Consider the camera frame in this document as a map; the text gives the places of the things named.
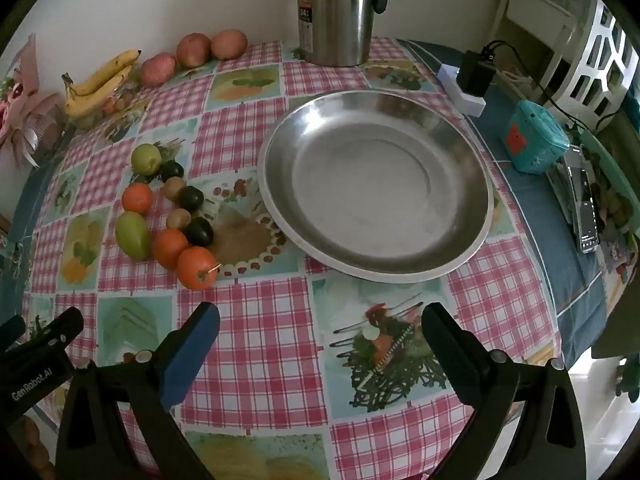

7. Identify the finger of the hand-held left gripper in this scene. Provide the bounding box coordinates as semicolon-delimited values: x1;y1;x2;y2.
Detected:
0;306;84;362
0;315;25;348

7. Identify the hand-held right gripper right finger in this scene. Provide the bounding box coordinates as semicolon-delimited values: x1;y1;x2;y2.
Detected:
421;301;587;480

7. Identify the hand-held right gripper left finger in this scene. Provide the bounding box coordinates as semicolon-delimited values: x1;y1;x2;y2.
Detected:
54;301;222;480

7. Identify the orange tangerine with stem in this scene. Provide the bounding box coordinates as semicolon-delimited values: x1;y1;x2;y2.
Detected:
175;246;221;291

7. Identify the green mango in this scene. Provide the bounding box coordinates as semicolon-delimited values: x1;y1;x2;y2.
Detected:
115;211;152;261

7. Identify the dark plum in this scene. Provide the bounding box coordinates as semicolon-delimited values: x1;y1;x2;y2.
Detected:
178;186;205;212
159;160;186;183
185;217;215;248

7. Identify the brown longan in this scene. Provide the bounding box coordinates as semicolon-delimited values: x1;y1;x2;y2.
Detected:
166;209;192;233
161;176;187;201

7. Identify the round steel plate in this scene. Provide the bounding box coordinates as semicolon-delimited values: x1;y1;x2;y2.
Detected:
257;91;495;283

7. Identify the green guava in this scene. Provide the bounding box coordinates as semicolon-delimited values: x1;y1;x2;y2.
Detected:
131;143;163;177

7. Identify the blue cloth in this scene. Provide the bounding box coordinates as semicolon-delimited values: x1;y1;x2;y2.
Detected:
400;39;608;356

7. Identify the teal plastic box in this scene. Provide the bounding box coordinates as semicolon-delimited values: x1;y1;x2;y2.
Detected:
501;99;571;175

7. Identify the green tray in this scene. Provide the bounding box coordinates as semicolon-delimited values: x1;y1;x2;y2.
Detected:
580;130;640;241

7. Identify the white power strip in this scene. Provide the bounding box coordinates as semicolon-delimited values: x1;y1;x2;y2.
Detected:
436;62;487;118

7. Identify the clear bag of small produce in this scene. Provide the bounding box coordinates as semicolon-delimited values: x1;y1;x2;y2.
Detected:
75;80;151;131

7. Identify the pink wrapping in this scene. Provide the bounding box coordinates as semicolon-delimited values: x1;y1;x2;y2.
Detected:
0;40;76;166

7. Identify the yellow banana bunch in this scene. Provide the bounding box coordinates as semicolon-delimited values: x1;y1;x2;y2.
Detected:
61;49;143;120

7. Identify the black charger adapter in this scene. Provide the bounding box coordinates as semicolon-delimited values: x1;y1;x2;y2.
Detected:
458;49;496;97

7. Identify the red apple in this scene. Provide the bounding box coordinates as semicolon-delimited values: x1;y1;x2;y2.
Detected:
176;33;212;69
138;53;178;87
210;29;249;60

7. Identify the white plastic lattice basket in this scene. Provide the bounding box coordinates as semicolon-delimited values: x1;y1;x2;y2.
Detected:
542;0;633;121

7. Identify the stainless steel thermos jug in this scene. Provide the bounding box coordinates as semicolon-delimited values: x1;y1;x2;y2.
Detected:
297;0;394;67

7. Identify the black cable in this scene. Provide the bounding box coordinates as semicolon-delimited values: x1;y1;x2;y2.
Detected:
482;39;626;133

